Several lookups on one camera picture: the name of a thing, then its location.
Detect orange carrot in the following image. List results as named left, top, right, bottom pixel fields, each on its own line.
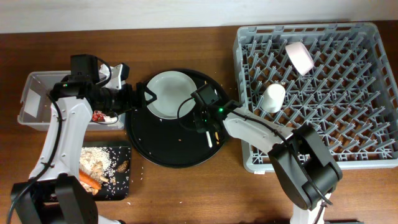
left=79, top=170, right=101, bottom=190

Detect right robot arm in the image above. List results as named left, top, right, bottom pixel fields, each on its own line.
left=197, top=101, right=343, bottom=223

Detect grey dishwasher rack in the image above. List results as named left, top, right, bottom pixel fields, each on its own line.
left=233, top=22, right=397, bottom=169

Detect pink bowl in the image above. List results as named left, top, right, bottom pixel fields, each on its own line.
left=285, top=42, right=314, bottom=75

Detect white plastic fork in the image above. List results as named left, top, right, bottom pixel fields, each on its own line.
left=206, top=131, right=213, bottom=148

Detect wooden chopstick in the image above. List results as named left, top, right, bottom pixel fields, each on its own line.
left=215, top=132, right=220, bottom=145

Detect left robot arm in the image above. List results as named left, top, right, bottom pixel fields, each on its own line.
left=8, top=62, right=157, bottom=223

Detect brown food lump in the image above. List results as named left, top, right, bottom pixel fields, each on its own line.
left=116, top=161, right=129, bottom=173

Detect rice and food scraps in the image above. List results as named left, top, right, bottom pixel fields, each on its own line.
left=80, top=146, right=131, bottom=200

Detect red snack wrapper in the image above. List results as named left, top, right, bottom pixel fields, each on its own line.
left=91, top=111, right=106, bottom=122

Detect grey plate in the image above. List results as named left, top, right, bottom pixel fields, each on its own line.
left=146, top=70, right=197, bottom=119

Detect white tissue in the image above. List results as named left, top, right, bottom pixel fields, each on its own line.
left=103, top=114, right=119, bottom=123

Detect rectangular black tray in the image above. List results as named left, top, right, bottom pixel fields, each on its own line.
left=40, top=141, right=132, bottom=202

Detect white cup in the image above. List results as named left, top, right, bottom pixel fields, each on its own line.
left=261, top=83, right=285, bottom=113

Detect clear plastic bin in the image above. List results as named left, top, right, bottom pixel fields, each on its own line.
left=17, top=71, right=125, bottom=134

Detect round black tray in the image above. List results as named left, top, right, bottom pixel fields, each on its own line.
left=125, top=68, right=231, bottom=169

